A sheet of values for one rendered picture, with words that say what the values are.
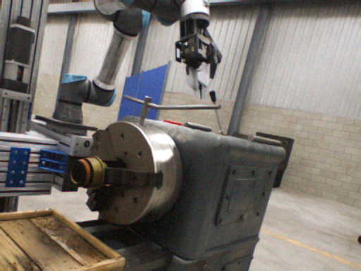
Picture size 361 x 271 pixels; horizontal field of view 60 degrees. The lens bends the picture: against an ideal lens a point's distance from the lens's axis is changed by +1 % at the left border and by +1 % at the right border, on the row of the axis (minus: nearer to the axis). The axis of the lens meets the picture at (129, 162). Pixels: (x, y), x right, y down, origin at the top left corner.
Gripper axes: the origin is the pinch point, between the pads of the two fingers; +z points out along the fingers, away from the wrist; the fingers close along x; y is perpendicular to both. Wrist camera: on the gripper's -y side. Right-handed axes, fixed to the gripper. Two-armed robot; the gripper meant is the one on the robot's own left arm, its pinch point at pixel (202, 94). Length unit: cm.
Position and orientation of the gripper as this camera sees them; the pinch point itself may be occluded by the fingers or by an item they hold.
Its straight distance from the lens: 88.2
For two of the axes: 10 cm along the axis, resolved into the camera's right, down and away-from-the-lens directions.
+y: -7.1, -0.3, -7.0
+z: 0.3, 10.0, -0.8
